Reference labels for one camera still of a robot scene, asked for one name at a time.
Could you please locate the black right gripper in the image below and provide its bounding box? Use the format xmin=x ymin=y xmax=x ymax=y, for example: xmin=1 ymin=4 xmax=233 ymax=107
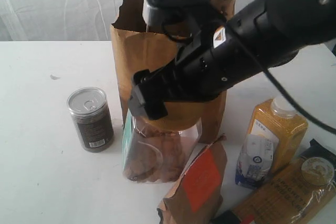
xmin=128 ymin=6 xmax=261 ymax=121

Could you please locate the brown paper shopping bag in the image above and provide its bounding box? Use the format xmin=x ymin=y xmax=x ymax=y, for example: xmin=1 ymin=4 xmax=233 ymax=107
xmin=110 ymin=0 xmax=236 ymax=144

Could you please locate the clear jar yellow lid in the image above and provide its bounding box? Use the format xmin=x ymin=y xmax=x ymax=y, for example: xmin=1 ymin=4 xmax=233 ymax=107
xmin=122 ymin=102 xmax=205 ymax=183

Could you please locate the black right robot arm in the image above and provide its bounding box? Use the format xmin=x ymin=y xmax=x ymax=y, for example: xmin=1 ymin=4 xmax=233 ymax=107
xmin=128 ymin=0 xmax=335 ymax=120

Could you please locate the dark can silver lid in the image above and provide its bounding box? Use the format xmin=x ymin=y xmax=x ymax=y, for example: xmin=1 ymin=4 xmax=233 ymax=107
xmin=67 ymin=87 xmax=114 ymax=153

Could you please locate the brown pouch orange label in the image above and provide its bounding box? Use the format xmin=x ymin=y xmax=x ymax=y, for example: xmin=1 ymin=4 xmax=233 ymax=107
xmin=157 ymin=135 xmax=227 ymax=223

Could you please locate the small white blue carton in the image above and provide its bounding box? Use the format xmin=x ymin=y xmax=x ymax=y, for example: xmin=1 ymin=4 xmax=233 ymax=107
xmin=235 ymin=134 xmax=279 ymax=189

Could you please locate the yellow grain bottle white cap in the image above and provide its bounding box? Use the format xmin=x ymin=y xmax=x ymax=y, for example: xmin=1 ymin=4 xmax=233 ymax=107
xmin=247 ymin=95 xmax=308 ymax=174

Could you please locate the spaghetti packet gold seal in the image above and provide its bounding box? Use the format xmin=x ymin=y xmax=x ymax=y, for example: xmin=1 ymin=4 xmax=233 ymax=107
xmin=211 ymin=138 xmax=336 ymax=224

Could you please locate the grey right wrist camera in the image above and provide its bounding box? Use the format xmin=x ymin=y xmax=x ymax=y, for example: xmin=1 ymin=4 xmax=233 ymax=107
xmin=142 ymin=0 xmax=228 ymax=44

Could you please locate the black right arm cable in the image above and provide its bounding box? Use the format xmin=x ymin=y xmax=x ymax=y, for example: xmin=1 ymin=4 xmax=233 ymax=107
xmin=225 ymin=22 xmax=336 ymax=133

